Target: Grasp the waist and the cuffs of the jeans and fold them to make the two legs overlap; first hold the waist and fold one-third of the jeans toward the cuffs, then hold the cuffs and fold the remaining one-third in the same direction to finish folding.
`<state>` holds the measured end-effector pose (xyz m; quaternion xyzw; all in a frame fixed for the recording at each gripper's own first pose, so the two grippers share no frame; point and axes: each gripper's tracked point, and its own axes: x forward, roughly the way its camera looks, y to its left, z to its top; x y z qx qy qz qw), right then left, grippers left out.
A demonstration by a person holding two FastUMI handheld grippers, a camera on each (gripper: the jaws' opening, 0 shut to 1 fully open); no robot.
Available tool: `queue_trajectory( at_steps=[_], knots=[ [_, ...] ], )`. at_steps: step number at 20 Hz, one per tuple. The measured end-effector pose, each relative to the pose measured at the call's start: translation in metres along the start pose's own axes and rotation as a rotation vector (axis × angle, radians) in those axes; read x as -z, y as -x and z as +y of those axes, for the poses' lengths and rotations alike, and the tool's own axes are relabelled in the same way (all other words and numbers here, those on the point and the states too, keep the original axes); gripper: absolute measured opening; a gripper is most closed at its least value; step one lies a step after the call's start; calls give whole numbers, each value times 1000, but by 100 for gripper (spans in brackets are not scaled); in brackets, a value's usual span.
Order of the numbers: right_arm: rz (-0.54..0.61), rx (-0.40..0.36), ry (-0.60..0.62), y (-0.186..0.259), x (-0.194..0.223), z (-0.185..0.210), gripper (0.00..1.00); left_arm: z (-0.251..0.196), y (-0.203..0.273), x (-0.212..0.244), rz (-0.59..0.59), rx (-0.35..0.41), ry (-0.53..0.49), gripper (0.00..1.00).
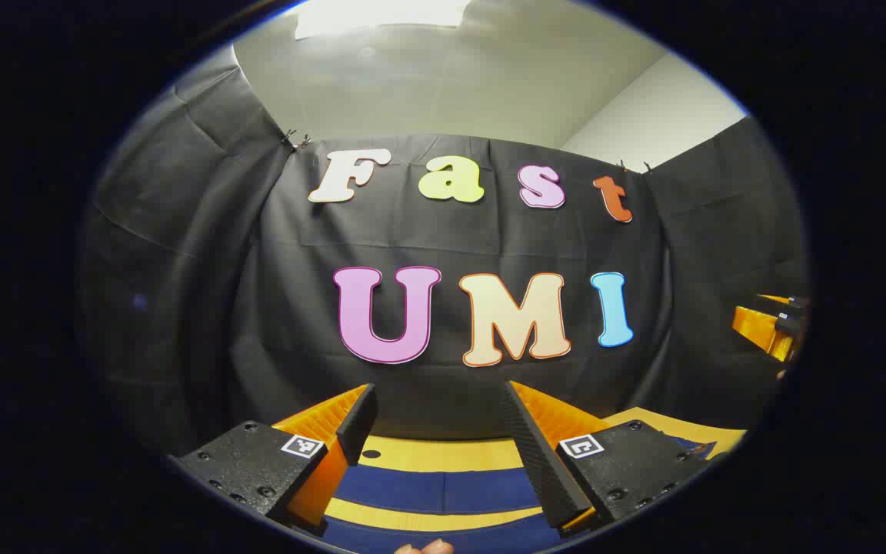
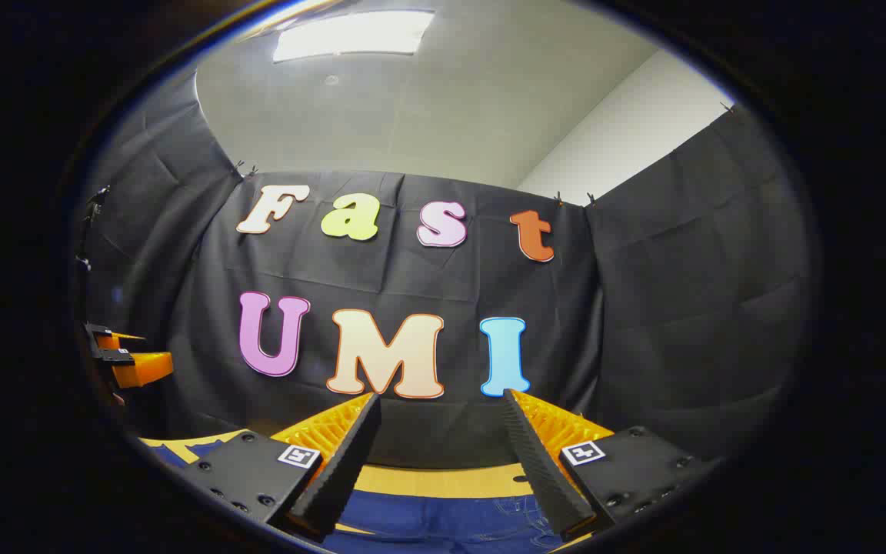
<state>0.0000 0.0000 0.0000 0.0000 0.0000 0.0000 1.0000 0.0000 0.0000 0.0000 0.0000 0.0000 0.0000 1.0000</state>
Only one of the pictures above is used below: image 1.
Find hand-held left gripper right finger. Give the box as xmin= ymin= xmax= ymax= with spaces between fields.
xmin=501 ymin=381 xmax=713 ymax=536

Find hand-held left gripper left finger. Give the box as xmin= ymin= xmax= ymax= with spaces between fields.
xmin=170 ymin=383 xmax=378 ymax=532

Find blue denim jeans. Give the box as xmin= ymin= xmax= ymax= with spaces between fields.
xmin=318 ymin=435 xmax=718 ymax=554

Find black backdrop cloth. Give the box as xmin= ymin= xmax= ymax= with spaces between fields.
xmin=78 ymin=46 xmax=810 ymax=456

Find ceiling light panel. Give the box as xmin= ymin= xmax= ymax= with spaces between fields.
xmin=295 ymin=0 xmax=471 ymax=40

